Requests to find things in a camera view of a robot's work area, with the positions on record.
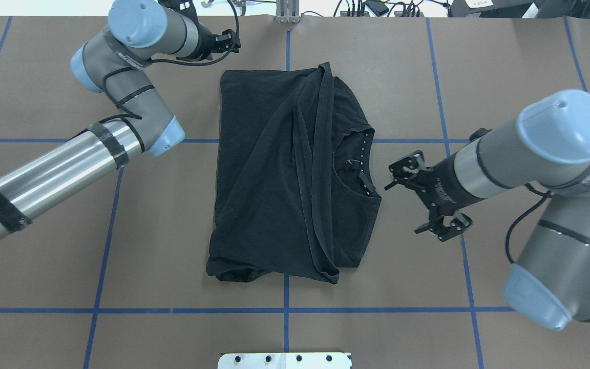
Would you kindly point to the black graphic t-shirt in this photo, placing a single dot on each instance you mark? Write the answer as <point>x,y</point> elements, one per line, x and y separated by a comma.
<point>294,193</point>

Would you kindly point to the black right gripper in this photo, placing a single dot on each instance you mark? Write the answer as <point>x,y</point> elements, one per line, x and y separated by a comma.
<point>439,185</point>

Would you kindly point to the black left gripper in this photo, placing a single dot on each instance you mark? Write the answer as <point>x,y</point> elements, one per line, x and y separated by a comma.
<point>206,45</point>

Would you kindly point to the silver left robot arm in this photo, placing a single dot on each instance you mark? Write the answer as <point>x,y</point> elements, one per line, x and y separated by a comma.
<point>114,62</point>

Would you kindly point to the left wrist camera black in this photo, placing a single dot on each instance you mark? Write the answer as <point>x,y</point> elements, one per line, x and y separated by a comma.
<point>228,41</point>

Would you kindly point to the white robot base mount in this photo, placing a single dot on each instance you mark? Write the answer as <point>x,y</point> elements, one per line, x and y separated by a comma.
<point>316,359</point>

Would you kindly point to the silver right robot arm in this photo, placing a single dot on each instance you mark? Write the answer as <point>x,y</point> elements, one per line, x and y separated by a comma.
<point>547,143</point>

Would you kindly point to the black device behind table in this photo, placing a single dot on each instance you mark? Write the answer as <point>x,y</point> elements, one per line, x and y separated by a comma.
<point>489,9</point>

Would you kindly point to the aluminium frame post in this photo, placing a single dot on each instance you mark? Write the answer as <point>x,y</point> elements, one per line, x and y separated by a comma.
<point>288,11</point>

